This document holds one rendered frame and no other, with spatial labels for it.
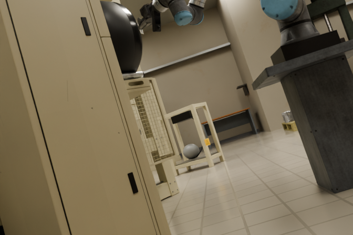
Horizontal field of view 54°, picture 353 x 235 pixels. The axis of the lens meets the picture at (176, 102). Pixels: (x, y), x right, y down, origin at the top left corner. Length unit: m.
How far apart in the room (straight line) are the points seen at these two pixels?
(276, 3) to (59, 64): 0.92
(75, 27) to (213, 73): 8.33
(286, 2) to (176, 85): 8.12
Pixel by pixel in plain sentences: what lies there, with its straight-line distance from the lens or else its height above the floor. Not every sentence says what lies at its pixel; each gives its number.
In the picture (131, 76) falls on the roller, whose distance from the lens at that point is 2.16.
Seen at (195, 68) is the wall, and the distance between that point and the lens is 9.59.
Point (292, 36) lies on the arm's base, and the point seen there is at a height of 0.72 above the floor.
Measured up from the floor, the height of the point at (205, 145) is 0.27.
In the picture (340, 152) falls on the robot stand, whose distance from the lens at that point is 1.67.
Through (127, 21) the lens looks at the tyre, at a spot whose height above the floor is 1.20.
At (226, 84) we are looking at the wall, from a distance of 9.52.
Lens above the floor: 0.42
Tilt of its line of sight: 6 degrees up
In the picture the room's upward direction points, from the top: 18 degrees counter-clockwise
